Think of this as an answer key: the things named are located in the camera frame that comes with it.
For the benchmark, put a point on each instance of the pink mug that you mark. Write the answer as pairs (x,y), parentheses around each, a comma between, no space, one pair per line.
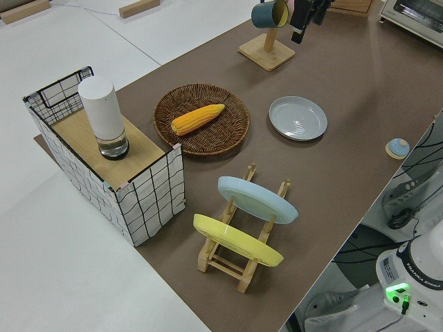
(291,4)

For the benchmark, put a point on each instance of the blue bell wooden base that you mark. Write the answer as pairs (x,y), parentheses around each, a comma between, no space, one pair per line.
(398,147)

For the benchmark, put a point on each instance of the brown table mat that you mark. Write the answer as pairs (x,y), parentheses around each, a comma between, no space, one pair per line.
(328,180)

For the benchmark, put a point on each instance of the wooden dish rack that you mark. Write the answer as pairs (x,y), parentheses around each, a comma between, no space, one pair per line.
(225,266)

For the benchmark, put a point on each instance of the brown wicker basket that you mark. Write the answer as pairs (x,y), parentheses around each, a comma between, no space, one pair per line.
(214,138)

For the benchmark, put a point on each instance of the cream toaster oven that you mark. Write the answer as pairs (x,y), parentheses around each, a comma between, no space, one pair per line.
(415,14)

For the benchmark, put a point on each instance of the light wooden block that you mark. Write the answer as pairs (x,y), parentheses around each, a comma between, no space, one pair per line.
(138,7)
(24,10)

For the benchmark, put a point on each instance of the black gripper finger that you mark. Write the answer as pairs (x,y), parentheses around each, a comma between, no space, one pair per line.
(298,36)

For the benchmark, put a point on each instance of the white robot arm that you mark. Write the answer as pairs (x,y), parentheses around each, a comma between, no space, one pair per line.
(415,273)

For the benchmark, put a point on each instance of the teal mug yellow inside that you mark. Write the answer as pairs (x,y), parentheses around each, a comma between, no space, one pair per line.
(263,15)

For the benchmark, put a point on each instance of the white cylinder clear base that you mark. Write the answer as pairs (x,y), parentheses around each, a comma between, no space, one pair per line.
(100,110)

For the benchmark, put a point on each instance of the wooden mug tree stand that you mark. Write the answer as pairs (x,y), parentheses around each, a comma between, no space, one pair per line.
(266,55)

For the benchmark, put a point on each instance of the yellow corn cob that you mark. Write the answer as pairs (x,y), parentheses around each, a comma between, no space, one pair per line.
(197,119)

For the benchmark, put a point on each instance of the gray round plate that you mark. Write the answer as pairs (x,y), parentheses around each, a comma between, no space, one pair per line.
(297,117)

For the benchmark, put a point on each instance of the grid-pattern box wooden shelf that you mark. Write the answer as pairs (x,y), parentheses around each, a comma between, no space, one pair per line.
(152,204)

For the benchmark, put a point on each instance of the gray power strip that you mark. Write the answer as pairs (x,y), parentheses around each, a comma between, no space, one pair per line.
(405,193)

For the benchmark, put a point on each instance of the yellow plate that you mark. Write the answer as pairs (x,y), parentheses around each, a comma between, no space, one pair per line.
(235,240)

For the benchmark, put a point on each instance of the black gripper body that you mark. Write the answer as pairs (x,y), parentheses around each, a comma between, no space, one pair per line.
(309,10)

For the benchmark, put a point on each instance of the light blue plate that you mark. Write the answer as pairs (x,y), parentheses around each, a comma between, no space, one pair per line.
(256,200)

